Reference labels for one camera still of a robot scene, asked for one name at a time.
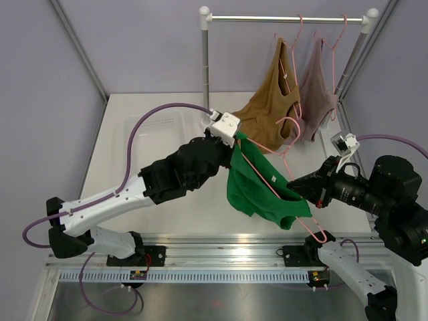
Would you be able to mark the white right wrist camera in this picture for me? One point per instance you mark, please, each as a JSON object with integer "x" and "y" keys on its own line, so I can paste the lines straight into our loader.
{"x": 346, "y": 146}

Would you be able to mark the aluminium frame post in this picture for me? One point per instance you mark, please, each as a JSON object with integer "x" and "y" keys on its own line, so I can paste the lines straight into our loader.
{"x": 368, "y": 50}
{"x": 69, "y": 30}

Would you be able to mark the pink wire hanger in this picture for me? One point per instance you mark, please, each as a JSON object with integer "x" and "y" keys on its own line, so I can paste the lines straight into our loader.
{"x": 283, "y": 156}

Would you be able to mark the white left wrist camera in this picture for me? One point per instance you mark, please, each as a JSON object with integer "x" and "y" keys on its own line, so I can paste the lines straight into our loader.
{"x": 224, "y": 126}

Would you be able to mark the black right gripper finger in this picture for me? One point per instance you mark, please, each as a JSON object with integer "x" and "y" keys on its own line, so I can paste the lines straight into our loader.
{"x": 312, "y": 196}
{"x": 308, "y": 185}

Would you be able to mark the pink hanger under mauve top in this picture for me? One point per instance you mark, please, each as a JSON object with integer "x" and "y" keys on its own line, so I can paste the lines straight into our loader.
{"x": 334, "y": 67}

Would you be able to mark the brown tank top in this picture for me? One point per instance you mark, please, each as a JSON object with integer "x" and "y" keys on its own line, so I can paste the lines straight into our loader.
{"x": 277, "y": 97}

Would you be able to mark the white perforated plastic basket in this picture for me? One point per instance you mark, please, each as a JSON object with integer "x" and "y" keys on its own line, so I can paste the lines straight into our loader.
{"x": 163, "y": 130}

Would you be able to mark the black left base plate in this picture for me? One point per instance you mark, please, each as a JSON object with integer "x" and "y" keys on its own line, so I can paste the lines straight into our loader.
{"x": 154, "y": 255}

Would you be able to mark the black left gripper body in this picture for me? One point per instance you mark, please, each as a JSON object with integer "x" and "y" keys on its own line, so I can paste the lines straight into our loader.
{"x": 222, "y": 157}

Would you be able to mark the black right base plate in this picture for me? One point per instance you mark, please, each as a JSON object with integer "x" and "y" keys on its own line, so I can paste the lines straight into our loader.
{"x": 297, "y": 256}

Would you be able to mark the silver and white clothes rack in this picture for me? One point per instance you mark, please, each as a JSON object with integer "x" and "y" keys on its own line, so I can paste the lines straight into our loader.
{"x": 206, "y": 17}

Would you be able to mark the right aluminium frame post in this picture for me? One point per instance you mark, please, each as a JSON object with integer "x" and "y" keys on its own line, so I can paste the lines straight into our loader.
{"x": 368, "y": 50}

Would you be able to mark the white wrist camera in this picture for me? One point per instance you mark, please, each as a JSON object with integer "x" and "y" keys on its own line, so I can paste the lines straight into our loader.
{"x": 346, "y": 146}
{"x": 224, "y": 126}

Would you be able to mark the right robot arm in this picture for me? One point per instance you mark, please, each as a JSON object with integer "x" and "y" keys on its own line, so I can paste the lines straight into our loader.
{"x": 390, "y": 193}

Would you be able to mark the aluminium mounting rail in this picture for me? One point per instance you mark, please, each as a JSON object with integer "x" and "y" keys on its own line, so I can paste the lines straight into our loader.
{"x": 236, "y": 252}

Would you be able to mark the left aluminium frame post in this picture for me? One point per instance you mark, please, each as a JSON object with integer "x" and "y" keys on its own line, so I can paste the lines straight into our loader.
{"x": 69, "y": 30}

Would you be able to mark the mauve tank top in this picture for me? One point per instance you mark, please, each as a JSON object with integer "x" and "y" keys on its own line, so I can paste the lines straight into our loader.
{"x": 316, "y": 99}

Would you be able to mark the white slotted cable duct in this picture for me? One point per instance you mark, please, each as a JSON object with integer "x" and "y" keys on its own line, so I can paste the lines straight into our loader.
{"x": 188, "y": 277}

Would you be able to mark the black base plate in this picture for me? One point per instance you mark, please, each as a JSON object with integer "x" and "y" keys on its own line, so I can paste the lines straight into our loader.
{"x": 297, "y": 256}
{"x": 154, "y": 255}

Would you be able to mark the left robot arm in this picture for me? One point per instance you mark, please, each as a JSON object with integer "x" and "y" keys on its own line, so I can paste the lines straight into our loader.
{"x": 75, "y": 225}

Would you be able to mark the green tank top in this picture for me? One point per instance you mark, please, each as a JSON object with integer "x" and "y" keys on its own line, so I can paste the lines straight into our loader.
{"x": 255, "y": 186}

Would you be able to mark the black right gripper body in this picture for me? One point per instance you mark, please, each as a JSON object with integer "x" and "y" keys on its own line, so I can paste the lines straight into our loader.
{"x": 333, "y": 183}

